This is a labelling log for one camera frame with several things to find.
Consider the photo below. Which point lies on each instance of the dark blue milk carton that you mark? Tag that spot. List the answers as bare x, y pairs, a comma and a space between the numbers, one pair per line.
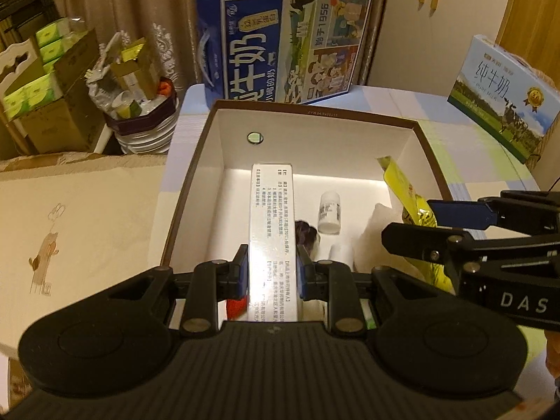
262, 52

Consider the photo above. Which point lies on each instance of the beige patterned curtain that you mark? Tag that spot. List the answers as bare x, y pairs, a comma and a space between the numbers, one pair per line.
153, 8

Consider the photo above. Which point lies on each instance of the white scalloped cardboard box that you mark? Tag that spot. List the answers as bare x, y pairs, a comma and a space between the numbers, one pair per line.
17, 65

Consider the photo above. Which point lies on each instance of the black metal rack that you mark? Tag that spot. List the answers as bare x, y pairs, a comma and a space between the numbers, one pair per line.
22, 0

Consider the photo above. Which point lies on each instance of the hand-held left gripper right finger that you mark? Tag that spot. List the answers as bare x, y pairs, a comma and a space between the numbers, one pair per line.
304, 271

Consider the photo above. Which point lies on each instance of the beige printed bed sheet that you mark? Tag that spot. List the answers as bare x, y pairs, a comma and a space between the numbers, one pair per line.
87, 210

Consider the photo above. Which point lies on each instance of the small brown cardboard box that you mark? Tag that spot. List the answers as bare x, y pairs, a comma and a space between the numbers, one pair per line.
135, 74

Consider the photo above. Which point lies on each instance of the wooden door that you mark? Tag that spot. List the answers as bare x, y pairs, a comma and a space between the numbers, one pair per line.
533, 8

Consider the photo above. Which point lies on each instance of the purple round tin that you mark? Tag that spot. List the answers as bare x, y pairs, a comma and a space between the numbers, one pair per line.
140, 120

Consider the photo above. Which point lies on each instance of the brown storage box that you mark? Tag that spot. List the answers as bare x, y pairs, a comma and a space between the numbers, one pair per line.
306, 140

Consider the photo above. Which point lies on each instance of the small white bottle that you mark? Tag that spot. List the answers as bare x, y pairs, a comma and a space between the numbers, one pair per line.
329, 214

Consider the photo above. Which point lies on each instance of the white ribbed container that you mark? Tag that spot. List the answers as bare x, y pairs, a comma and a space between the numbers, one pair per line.
148, 144

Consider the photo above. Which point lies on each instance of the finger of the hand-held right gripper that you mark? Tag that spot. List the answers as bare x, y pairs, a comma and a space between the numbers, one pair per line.
459, 215
415, 238

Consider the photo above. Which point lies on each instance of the long white medicine box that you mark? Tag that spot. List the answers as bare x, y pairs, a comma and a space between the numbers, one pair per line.
273, 236

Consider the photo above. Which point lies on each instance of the yellow snack packet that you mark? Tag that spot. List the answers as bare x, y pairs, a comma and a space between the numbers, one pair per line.
402, 188

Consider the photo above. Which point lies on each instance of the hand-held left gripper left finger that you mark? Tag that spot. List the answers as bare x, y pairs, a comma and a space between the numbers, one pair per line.
242, 271

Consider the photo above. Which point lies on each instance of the light blue milk carton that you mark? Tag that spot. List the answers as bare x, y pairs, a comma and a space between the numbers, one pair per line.
494, 92

